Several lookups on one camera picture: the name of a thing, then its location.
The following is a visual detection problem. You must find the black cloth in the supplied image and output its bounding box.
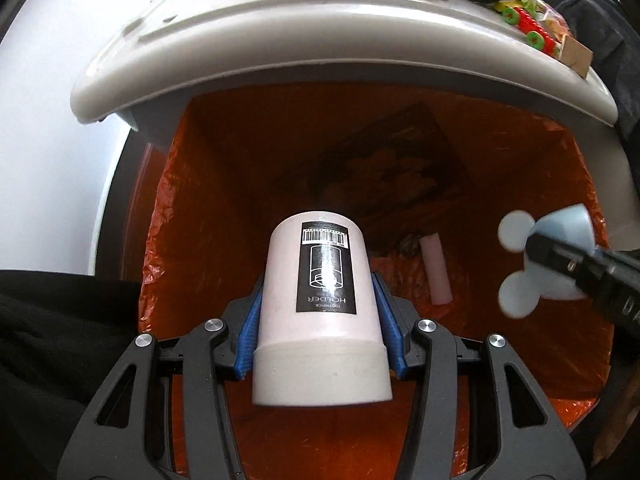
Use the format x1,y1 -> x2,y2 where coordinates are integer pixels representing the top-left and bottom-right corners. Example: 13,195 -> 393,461
500,0 -> 640,131

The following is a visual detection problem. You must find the white cylindrical toothpick holder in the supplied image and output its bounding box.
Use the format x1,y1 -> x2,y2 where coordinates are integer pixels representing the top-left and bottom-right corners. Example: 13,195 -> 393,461
251,210 -> 393,407

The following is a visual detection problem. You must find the orange plastic bin liner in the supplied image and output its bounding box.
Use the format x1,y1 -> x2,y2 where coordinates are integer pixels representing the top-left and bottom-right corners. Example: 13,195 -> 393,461
139,82 -> 616,480

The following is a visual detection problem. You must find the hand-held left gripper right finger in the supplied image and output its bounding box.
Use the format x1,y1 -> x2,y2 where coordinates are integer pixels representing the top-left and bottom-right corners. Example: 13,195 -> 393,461
372,272 -> 587,480

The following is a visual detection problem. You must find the colourful toy packet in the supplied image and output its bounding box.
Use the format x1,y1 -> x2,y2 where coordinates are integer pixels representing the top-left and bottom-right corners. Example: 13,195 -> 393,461
492,0 -> 566,56

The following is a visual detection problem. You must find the person's dark clothing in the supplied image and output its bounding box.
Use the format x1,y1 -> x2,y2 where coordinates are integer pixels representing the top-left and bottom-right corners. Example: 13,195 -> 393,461
0,269 -> 151,480

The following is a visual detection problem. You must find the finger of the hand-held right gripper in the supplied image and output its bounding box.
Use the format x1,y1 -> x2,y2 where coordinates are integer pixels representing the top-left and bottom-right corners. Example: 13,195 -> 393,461
524,232 -> 640,336

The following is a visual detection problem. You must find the grey lidded trash bin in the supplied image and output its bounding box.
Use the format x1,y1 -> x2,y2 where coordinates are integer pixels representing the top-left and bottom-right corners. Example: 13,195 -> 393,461
70,0 -> 640,480

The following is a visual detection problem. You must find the light blue mouse-eared cup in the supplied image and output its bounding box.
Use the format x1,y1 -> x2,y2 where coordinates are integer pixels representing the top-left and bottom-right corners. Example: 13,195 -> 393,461
497,204 -> 598,318

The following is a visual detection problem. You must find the brown cardboard piece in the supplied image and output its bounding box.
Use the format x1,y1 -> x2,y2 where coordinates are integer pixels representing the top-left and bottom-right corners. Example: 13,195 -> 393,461
557,35 -> 594,79

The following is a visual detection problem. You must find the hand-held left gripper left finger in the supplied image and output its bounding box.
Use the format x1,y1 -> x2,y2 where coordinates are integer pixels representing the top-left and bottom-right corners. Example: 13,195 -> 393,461
59,275 -> 266,480

